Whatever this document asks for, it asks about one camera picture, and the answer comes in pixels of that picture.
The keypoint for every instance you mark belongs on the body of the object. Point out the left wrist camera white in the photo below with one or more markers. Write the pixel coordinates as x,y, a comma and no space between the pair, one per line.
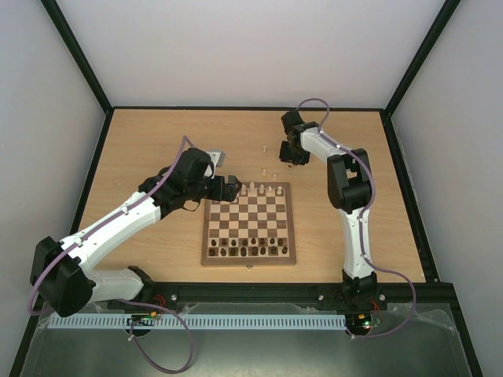
217,157

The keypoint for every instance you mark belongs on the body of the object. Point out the wooden chess board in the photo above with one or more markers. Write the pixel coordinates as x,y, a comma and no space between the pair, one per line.
251,216

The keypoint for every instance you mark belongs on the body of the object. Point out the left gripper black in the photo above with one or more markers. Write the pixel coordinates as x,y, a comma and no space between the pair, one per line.
218,194

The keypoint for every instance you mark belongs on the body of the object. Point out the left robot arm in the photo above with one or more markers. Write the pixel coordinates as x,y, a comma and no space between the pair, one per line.
64,272

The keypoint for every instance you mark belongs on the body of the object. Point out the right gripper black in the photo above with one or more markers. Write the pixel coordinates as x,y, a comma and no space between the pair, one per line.
293,154

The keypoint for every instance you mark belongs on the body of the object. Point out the dark pieces front row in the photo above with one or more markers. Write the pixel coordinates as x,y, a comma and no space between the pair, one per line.
248,252

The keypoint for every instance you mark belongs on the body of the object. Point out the black aluminium frame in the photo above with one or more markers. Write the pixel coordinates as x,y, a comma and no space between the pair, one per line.
432,291

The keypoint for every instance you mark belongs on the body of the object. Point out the grey slotted cable duct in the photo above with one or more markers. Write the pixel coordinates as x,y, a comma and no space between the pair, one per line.
331,322

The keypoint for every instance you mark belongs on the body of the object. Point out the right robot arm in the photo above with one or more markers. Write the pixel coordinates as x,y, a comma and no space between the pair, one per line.
351,190

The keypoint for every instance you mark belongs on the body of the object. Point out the dark pieces row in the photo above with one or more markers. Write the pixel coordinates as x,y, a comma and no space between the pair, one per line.
248,252
247,242

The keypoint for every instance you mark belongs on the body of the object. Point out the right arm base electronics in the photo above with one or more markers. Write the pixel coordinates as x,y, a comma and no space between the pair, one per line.
363,324

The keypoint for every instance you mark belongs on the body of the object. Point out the dark pieces back row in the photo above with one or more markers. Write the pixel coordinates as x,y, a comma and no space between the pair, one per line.
247,242

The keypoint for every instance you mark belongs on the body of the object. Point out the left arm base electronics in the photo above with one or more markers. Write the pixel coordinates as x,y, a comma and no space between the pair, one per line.
142,322

